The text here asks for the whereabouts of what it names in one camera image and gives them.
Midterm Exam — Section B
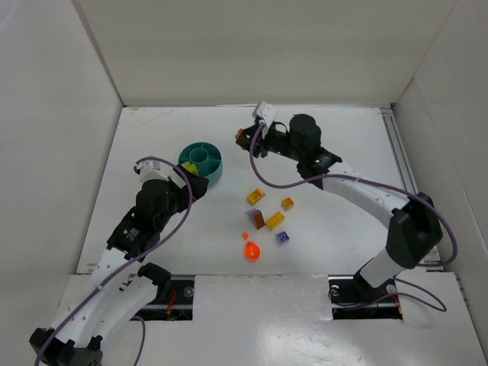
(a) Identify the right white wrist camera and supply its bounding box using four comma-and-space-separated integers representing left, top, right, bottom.
252, 101, 278, 125

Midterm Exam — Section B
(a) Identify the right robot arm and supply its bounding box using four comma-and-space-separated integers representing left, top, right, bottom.
236, 114, 442, 288

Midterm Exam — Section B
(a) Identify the purple square lego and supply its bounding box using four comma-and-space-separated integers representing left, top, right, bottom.
276, 231, 290, 245

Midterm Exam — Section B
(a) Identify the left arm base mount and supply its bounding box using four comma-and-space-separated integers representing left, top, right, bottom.
135, 263, 195, 321

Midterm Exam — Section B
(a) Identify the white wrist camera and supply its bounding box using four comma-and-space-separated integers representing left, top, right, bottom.
133, 159, 168, 183
252, 101, 278, 125

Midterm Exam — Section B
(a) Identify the purple cable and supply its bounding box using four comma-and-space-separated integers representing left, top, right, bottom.
33, 156, 196, 366
247, 120, 458, 313

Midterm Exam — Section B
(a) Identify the orange round ring piece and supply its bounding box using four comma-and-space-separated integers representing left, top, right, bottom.
244, 241, 263, 263

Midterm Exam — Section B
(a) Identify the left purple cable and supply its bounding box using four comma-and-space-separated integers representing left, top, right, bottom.
33, 156, 196, 366

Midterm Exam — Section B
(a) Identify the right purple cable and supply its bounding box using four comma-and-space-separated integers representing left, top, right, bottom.
247, 120, 458, 313

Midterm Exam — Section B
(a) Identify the aluminium rail right edge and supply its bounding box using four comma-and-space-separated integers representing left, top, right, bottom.
380, 107, 442, 271

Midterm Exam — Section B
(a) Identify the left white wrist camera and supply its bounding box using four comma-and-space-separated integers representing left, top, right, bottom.
133, 159, 168, 183

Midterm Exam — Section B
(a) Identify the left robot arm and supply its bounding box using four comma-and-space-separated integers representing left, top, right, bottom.
29, 161, 209, 365

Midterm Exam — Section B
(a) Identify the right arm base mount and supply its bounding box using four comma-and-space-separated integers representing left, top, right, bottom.
328, 274, 403, 320

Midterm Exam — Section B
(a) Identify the yellow long lego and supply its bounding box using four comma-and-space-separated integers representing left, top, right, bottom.
265, 211, 285, 231

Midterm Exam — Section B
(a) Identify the brown orange long lego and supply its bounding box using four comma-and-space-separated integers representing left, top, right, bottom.
281, 197, 294, 210

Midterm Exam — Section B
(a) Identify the teal round divided container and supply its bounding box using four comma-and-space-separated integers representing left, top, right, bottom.
178, 142, 223, 187

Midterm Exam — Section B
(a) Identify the light green square lego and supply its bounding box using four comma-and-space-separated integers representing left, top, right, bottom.
181, 161, 198, 175

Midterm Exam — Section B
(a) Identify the yellow lego near container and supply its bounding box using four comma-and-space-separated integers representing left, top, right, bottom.
246, 188, 265, 206

